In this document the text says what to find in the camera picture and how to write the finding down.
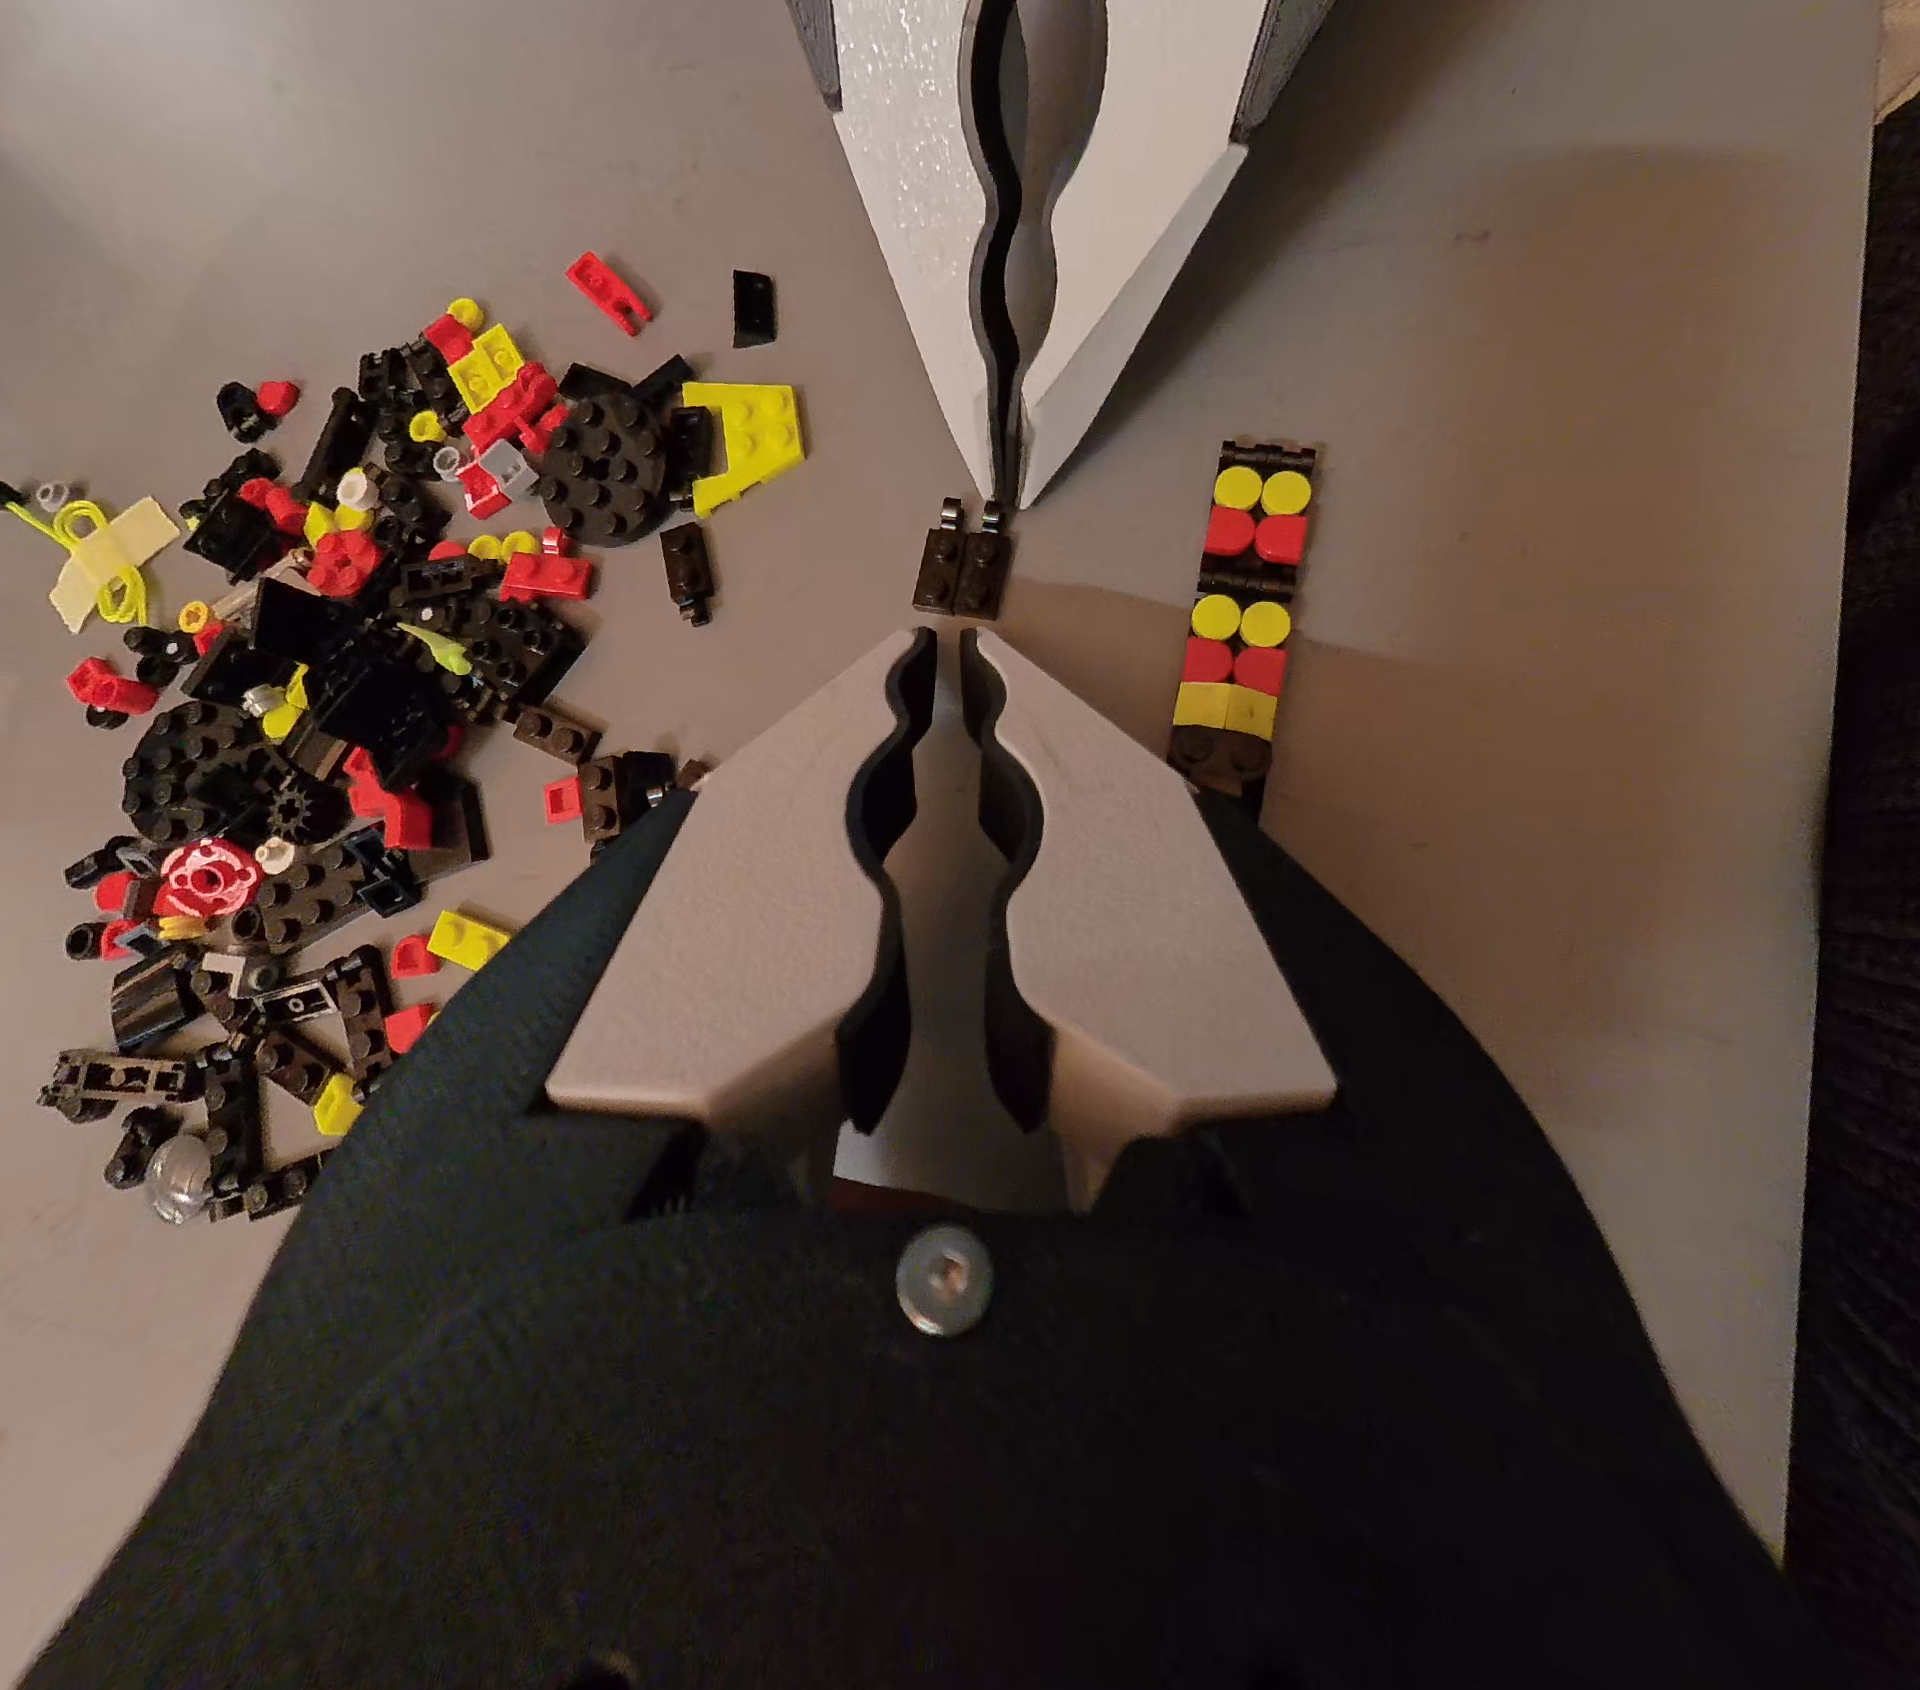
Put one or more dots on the yellow lego wedge plate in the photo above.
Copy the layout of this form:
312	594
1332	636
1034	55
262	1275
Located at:
750	437

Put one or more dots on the black red yellow lego model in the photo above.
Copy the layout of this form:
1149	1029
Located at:
1236	623

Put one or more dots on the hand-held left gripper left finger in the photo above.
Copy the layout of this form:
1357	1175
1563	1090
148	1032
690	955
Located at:
720	955

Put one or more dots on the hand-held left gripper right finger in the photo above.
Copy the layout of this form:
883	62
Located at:
1154	955

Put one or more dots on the black lego slope tile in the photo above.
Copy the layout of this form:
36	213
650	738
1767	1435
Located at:
754	307

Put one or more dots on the red lego clip plate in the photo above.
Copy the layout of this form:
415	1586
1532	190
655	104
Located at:
608	292

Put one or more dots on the small black lego clip plate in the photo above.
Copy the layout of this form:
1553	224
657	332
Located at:
982	565
938	565

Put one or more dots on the person's dark knit sweater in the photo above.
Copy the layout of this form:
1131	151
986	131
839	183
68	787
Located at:
1861	818

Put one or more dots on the dark brown lego clip plate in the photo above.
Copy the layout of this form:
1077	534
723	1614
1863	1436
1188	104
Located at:
688	565

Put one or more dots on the pile of lego pieces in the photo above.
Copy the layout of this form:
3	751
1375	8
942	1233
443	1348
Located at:
375	671

